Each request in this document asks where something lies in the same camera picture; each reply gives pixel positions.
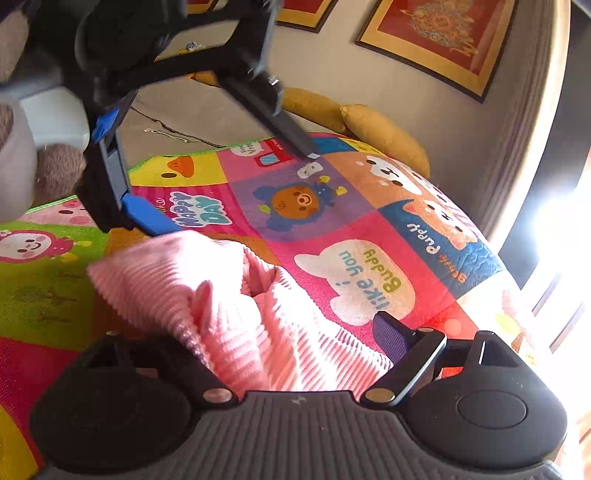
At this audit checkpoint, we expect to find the person's left forearm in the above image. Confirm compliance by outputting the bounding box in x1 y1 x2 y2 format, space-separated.
0 9 41 223

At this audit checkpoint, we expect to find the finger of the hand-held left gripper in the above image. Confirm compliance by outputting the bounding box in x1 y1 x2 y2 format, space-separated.
75 93 182 238
216 73 321 161

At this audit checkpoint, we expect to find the grey curtain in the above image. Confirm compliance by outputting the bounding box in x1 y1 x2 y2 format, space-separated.
473 0 575 247

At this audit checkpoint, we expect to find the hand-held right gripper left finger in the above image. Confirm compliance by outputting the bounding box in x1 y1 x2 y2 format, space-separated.
74 331 238 408

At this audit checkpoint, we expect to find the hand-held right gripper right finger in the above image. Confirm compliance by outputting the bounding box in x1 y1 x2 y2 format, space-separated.
360 311 522 408

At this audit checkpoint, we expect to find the pink corduroy garment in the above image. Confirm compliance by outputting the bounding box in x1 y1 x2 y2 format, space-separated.
87 230 394 400

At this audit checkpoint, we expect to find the brown fuzzy cloth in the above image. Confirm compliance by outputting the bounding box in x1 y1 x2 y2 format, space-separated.
34 143 89 208

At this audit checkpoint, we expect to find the large framed wall picture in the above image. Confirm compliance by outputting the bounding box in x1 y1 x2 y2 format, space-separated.
355 0 519 103

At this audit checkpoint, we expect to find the colourful cartoon play mat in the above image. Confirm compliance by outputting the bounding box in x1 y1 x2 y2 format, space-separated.
0 131 546 480

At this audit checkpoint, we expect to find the dark cord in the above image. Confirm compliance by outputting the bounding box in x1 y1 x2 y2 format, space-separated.
130 106 228 149

